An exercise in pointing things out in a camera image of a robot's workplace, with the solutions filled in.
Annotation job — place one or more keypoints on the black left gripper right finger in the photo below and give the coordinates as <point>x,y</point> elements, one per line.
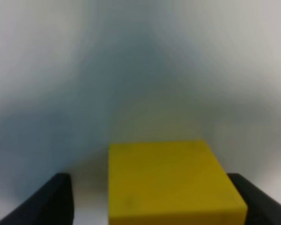
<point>262,209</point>

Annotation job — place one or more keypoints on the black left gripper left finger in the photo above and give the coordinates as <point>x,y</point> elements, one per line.
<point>52,204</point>

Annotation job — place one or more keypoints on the yellow block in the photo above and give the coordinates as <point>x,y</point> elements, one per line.
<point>170,183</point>

